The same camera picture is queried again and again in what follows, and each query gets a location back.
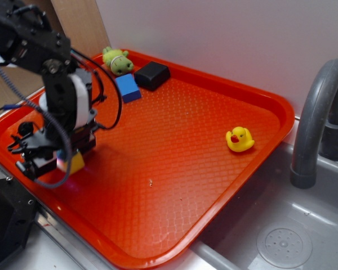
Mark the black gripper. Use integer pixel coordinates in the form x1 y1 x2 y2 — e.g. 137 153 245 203
7 109 102 181

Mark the green and yellow sponge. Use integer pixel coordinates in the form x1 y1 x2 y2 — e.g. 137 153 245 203
57 150 85 175

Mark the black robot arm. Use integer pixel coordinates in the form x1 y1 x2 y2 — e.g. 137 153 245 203
0 1 97 182

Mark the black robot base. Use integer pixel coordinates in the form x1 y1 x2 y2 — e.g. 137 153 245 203
0 177 37 267

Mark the blue foam block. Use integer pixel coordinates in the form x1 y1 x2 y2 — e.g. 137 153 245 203
115 74 141 104

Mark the red plastic tray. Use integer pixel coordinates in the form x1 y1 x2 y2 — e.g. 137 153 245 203
0 63 295 269

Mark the green plush turtle toy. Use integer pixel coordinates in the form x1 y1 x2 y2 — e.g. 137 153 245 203
103 46 134 77

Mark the black rectangular block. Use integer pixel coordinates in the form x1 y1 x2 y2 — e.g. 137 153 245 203
134 61 171 91

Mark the wooden board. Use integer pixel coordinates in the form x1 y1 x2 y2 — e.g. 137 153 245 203
51 0 110 56

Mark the yellow rubber duck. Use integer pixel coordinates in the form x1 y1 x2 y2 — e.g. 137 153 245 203
225 127 255 152

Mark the grey plastic sink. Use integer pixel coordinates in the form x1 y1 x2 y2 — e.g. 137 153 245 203
191 143 338 269

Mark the grey plastic faucet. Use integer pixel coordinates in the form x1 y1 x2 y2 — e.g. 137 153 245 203
290 58 338 189

